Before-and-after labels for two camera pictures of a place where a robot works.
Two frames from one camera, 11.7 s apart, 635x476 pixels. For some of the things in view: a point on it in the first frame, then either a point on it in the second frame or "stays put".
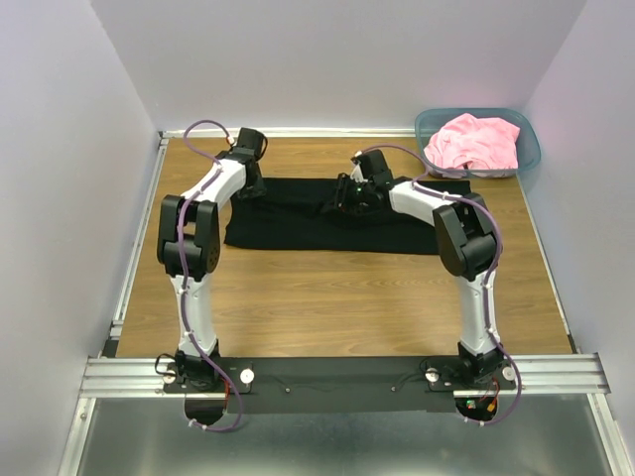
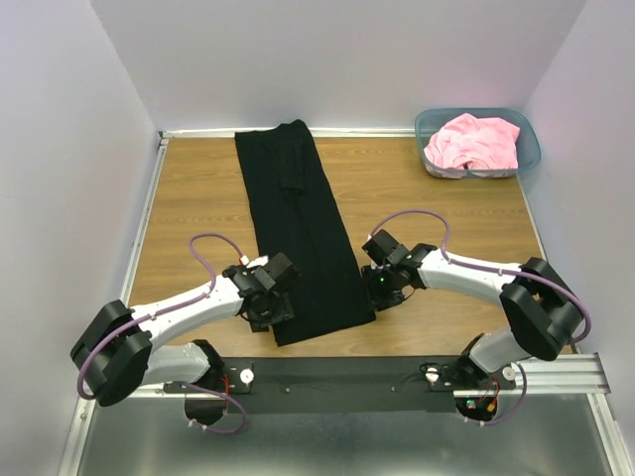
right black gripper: (343, 183) -> (383, 300)
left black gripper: (258, 191) -> (283, 311)
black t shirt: (297, 215) -> (295, 216)
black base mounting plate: (259, 385) stays put
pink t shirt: (475, 143) stays put
